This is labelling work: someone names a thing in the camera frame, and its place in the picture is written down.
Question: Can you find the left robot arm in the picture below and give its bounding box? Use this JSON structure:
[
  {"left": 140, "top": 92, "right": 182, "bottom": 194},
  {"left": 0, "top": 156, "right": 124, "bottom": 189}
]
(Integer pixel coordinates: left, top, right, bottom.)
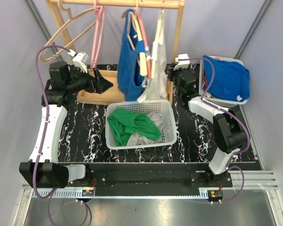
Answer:
[{"left": 19, "top": 61, "right": 113, "bottom": 188}]

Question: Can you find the white-top hanger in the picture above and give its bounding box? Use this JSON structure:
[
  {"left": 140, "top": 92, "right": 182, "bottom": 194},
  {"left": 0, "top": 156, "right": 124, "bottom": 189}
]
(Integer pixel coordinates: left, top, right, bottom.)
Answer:
[{"left": 150, "top": 1, "right": 165, "bottom": 79}]

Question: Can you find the white perforated plastic basket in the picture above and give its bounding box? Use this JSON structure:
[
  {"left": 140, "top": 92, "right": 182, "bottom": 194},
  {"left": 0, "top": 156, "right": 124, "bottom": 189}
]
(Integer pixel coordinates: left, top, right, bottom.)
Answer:
[{"left": 105, "top": 99, "right": 177, "bottom": 150}]

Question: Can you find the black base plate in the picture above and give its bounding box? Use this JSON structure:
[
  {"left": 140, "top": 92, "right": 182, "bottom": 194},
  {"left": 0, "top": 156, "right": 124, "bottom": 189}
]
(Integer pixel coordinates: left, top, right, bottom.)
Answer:
[{"left": 36, "top": 161, "right": 250, "bottom": 197}]

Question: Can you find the wooden clothes rack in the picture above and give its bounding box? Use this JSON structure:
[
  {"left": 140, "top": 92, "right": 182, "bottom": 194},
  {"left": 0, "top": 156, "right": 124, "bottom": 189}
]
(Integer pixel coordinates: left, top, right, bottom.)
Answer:
[{"left": 47, "top": 0, "right": 185, "bottom": 105}]

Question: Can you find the blue cloth in bin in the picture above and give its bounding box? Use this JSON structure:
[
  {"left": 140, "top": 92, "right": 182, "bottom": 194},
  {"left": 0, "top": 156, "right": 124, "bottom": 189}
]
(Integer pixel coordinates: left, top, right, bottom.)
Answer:
[{"left": 203, "top": 55, "right": 250, "bottom": 102}]

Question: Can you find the green tank top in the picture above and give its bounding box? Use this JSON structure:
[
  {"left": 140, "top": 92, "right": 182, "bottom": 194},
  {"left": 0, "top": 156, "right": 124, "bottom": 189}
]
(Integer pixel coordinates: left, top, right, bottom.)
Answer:
[{"left": 108, "top": 108, "right": 162, "bottom": 146}]

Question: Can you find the grey tank top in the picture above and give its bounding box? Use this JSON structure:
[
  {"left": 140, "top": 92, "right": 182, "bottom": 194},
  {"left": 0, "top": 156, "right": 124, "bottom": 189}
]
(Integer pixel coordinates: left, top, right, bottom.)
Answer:
[{"left": 126, "top": 112, "right": 164, "bottom": 146}]

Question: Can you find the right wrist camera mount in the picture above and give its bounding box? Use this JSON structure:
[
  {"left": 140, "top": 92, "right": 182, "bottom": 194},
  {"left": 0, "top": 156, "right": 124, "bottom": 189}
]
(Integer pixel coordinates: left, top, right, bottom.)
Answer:
[{"left": 173, "top": 54, "right": 191, "bottom": 71}]

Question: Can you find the cream wooden hanger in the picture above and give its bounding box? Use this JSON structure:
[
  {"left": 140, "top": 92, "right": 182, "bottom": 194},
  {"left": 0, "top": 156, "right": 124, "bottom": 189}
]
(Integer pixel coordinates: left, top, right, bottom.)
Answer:
[{"left": 121, "top": 0, "right": 149, "bottom": 77}]

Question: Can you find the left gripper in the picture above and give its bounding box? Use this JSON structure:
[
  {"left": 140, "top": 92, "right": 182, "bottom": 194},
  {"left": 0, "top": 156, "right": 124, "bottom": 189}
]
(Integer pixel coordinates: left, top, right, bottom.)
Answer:
[{"left": 66, "top": 65, "right": 113, "bottom": 94}]

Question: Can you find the pink plastic hanger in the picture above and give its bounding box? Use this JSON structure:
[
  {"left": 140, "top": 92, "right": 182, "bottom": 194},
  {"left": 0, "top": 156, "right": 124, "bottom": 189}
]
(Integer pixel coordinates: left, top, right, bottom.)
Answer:
[{"left": 90, "top": 0, "right": 105, "bottom": 69}]

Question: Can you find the pink striped-top hanger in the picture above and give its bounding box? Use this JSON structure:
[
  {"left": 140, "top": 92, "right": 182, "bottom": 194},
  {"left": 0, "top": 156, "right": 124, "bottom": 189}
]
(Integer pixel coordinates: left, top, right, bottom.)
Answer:
[{"left": 134, "top": 8, "right": 151, "bottom": 79}]

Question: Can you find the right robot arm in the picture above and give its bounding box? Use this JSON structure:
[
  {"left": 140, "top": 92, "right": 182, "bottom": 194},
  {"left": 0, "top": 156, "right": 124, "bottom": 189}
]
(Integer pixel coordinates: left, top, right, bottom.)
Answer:
[{"left": 167, "top": 65, "right": 250, "bottom": 187}]

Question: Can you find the blue tank top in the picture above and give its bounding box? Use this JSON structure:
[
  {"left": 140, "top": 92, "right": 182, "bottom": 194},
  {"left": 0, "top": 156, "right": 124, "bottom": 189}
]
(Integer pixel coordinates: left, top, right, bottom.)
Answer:
[{"left": 117, "top": 9, "right": 145, "bottom": 101}]

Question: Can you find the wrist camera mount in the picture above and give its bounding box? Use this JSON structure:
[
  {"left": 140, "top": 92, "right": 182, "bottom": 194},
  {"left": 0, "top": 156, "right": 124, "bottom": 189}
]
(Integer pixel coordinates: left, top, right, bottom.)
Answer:
[
  {"left": 173, "top": 54, "right": 191, "bottom": 71},
  {"left": 68, "top": 49, "right": 89, "bottom": 73}
]

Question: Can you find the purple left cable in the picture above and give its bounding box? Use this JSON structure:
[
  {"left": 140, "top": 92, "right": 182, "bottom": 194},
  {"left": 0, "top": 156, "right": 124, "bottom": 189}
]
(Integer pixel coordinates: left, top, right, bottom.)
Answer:
[{"left": 32, "top": 45, "right": 92, "bottom": 226}]

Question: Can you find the white tank top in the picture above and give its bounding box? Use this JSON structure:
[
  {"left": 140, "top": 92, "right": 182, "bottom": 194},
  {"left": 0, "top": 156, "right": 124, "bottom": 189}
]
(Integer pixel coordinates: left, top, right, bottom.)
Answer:
[{"left": 137, "top": 17, "right": 168, "bottom": 103}]

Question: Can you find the beige wooden hanger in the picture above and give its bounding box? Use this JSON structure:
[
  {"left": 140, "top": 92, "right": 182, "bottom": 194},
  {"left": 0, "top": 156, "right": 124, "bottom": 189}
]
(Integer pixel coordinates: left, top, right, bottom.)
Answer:
[{"left": 45, "top": 0, "right": 95, "bottom": 50}]

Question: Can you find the white right bin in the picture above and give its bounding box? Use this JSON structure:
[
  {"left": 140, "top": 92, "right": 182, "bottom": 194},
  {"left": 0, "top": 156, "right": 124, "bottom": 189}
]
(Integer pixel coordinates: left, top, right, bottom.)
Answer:
[{"left": 198, "top": 55, "right": 248, "bottom": 105}]

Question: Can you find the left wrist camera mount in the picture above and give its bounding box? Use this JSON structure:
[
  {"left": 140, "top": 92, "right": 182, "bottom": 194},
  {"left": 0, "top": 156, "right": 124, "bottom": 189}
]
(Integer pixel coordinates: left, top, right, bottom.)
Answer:
[{"left": 68, "top": 49, "right": 89, "bottom": 73}]

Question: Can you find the aluminium rail frame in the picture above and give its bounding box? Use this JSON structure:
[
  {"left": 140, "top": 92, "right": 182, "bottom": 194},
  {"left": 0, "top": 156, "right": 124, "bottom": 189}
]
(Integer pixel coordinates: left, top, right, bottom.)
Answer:
[{"left": 13, "top": 170, "right": 283, "bottom": 226}]

